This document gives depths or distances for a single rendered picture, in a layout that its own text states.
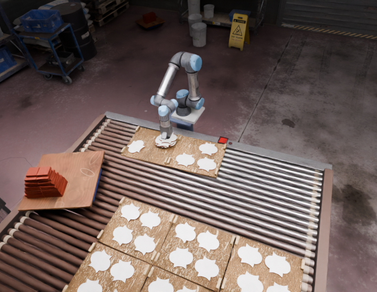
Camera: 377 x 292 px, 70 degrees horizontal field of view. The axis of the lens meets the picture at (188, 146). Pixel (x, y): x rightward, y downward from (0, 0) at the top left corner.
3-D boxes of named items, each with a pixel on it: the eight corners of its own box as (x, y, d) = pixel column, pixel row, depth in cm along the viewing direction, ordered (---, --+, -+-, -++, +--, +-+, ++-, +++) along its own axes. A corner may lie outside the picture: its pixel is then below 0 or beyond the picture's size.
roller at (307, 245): (68, 166, 228) (66, 163, 224) (314, 246, 170) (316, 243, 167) (65, 170, 225) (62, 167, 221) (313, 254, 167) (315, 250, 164)
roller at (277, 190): (93, 138, 249) (91, 134, 246) (318, 200, 192) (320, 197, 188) (90, 142, 246) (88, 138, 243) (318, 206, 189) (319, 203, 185)
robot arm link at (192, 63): (191, 101, 257) (186, 48, 215) (205, 105, 251) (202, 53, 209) (185, 108, 251) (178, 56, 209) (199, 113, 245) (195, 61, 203)
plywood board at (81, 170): (43, 155, 218) (42, 154, 216) (104, 152, 216) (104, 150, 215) (18, 211, 184) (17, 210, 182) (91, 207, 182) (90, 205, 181)
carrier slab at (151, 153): (139, 128, 248) (138, 127, 247) (181, 137, 237) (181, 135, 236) (120, 156, 226) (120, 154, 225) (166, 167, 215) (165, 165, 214)
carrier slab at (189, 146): (181, 137, 237) (181, 135, 236) (227, 146, 226) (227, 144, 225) (166, 167, 215) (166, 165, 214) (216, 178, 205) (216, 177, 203)
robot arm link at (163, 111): (170, 106, 204) (163, 112, 199) (171, 117, 212) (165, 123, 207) (162, 102, 207) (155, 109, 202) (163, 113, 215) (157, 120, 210)
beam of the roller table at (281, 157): (108, 115, 273) (106, 110, 269) (329, 169, 212) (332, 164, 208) (103, 120, 268) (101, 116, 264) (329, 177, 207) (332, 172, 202)
